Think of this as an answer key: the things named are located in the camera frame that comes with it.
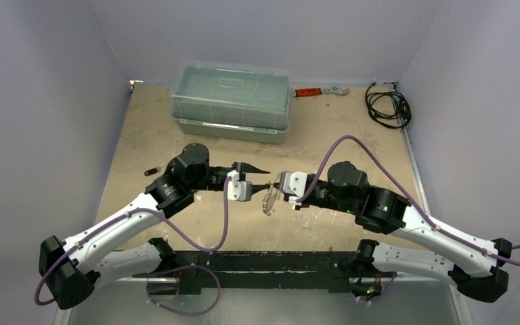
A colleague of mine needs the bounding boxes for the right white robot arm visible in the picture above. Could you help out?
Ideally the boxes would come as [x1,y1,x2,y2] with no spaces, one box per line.
[279,161,512,303]

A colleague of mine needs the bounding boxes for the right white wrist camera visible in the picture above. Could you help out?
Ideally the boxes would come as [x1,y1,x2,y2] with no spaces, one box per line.
[278,171,307,208]

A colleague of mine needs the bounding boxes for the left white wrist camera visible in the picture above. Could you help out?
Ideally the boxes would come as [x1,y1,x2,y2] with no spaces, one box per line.
[224,170,253,202]

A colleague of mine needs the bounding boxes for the grey plastic toolbox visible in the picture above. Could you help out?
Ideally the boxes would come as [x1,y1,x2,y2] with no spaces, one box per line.
[169,60,293,144]

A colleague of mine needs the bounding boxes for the black coiled cable bundle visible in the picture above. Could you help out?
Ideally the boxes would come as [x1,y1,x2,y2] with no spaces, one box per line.
[364,82,412,130]

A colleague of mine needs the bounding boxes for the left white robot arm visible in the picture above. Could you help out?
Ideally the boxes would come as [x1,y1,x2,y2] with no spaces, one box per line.
[34,143,270,309]

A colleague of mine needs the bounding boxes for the orange handled adjustable wrench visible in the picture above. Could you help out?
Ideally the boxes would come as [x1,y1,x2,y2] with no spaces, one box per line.
[293,84,349,98]

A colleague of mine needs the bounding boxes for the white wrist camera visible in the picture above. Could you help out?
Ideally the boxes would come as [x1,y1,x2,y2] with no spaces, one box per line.
[278,171,307,208]
[224,170,253,202]

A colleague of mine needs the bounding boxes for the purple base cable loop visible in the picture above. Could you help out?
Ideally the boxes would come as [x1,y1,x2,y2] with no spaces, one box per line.
[146,264,222,317]

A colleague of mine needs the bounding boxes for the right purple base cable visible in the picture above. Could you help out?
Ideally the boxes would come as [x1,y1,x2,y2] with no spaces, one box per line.
[355,272,397,306]

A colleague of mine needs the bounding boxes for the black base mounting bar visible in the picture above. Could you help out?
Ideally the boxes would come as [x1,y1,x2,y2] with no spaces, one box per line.
[147,251,392,295]

